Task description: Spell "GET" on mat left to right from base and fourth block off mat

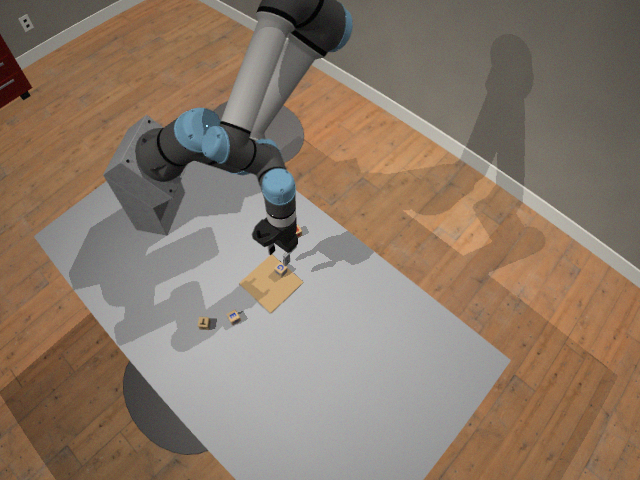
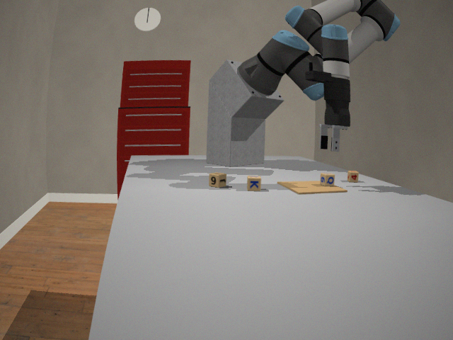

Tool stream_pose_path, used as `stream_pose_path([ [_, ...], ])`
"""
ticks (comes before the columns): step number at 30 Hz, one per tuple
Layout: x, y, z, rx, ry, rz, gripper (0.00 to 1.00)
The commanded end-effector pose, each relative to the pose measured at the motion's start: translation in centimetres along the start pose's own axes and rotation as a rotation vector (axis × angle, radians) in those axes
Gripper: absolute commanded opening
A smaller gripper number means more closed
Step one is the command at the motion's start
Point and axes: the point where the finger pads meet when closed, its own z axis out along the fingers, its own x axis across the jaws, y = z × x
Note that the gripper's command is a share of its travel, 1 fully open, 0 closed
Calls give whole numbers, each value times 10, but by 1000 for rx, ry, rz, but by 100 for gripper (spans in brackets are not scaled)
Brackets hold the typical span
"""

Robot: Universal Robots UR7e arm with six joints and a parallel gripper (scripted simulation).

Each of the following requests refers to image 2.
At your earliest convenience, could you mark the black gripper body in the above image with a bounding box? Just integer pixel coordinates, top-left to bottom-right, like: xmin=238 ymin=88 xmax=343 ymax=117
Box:
xmin=305 ymin=61 xmax=350 ymax=127

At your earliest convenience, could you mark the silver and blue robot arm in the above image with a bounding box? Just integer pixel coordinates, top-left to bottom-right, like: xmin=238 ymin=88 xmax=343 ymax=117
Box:
xmin=239 ymin=0 xmax=400 ymax=101

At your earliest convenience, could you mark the tan wooden letter block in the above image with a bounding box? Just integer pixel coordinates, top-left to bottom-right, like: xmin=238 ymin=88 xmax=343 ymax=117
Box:
xmin=320 ymin=173 xmax=335 ymax=186
xmin=348 ymin=171 xmax=359 ymax=183
xmin=209 ymin=172 xmax=227 ymax=188
xmin=247 ymin=176 xmax=261 ymax=191

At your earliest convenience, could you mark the tan flat mat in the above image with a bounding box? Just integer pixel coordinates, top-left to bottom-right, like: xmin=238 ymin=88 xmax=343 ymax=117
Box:
xmin=277 ymin=181 xmax=348 ymax=194

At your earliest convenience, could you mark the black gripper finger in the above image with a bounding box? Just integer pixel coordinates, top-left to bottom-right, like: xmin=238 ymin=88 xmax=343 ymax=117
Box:
xmin=331 ymin=125 xmax=348 ymax=152
xmin=319 ymin=124 xmax=332 ymax=149

